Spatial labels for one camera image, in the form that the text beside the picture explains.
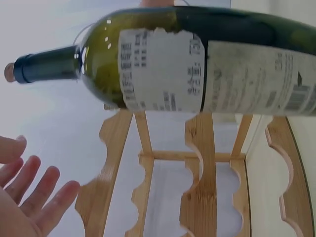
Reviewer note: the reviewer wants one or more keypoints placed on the person's right hand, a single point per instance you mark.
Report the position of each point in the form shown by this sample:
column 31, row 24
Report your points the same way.
column 156, row 2

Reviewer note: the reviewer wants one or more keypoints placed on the person's left hand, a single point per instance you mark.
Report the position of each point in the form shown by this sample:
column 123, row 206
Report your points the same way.
column 22, row 214

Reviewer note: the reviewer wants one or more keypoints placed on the green wine bottle white label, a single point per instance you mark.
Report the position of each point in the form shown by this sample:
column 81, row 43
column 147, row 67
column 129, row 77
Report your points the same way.
column 103, row 61

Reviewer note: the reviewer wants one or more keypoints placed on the wooden wine rack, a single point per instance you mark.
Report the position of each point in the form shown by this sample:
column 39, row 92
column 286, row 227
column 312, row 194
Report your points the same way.
column 205, row 148

